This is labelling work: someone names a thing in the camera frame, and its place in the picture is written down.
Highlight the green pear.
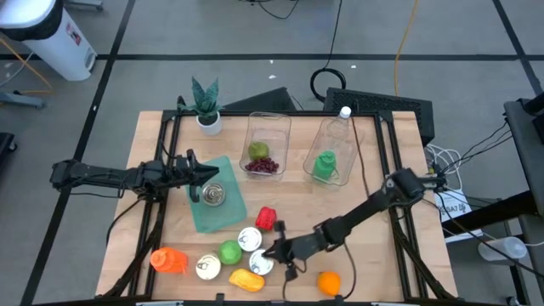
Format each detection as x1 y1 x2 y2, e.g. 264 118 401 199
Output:
247 140 271 162

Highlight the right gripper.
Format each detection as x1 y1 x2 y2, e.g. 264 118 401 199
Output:
261 219 324 282

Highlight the yellow cable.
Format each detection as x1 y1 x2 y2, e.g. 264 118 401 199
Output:
0 37 54 95
393 0 421 97

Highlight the white oval device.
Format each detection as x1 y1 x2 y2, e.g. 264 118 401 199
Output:
477 235 529 262

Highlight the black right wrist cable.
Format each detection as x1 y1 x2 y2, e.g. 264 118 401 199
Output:
281 240 358 301

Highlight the coiled black cable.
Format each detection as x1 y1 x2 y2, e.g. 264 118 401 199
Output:
309 0 348 103

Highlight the yellow mango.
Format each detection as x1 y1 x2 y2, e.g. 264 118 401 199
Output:
228 268 266 293

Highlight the black metal cart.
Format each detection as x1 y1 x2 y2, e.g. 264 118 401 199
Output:
441 91 544 306

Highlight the green apple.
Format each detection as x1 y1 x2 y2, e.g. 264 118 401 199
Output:
217 240 244 266

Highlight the orange plastic bottle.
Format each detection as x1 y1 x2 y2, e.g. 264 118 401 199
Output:
148 246 189 274

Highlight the purple grape bunch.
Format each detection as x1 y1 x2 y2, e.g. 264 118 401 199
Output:
244 156 281 174

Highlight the clear bottle white cap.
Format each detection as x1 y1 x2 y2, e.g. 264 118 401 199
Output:
325 105 354 148

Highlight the green plastic bottle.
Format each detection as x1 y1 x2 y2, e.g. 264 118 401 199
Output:
311 149 341 182

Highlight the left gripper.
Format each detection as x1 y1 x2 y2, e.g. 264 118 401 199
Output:
167 148 221 204

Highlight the tuna can pull tab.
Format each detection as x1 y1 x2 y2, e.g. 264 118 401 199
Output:
237 226 264 252
247 248 275 276
195 253 222 281
201 181 227 208

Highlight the white trash bin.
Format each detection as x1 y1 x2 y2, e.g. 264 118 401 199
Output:
0 0 98 82

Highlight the teal plastic tray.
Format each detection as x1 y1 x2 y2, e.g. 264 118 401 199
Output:
186 155 248 235

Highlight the black aluminium frame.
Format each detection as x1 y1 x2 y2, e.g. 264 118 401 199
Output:
95 109 459 306

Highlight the black perforated computer case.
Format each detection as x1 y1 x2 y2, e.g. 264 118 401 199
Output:
323 87 435 148

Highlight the clear plastic bin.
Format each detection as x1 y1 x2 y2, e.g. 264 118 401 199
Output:
238 111 293 182
302 117 366 188

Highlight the white cable bundle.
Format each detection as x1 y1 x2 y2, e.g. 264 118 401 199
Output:
423 143 465 193

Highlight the grey metal stand foot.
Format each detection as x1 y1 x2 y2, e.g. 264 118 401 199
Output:
0 90 47 110
63 0 105 13

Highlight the orange fruit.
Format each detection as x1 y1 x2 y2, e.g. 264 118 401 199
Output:
317 270 343 297

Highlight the black flat equipment box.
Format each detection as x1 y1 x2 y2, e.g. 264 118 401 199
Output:
220 87 298 112

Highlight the black chair base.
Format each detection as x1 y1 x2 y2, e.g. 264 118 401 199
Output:
0 132 18 171

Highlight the red bell pepper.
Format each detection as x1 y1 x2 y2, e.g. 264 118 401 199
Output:
254 206 278 232

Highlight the white paper sign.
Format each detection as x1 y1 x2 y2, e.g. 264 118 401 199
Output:
433 189 485 244

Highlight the snake plant white pot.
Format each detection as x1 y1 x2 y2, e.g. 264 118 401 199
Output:
177 76 225 137

